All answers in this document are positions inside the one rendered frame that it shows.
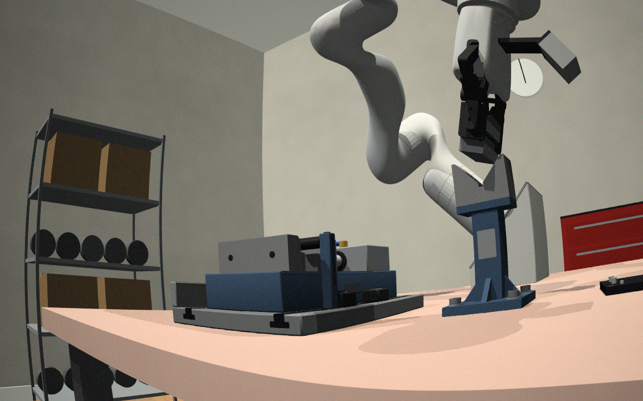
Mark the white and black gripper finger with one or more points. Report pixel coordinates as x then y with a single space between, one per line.
473 114
496 117

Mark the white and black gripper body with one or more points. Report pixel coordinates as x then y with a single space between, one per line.
485 25

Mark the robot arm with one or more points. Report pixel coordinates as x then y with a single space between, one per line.
395 149

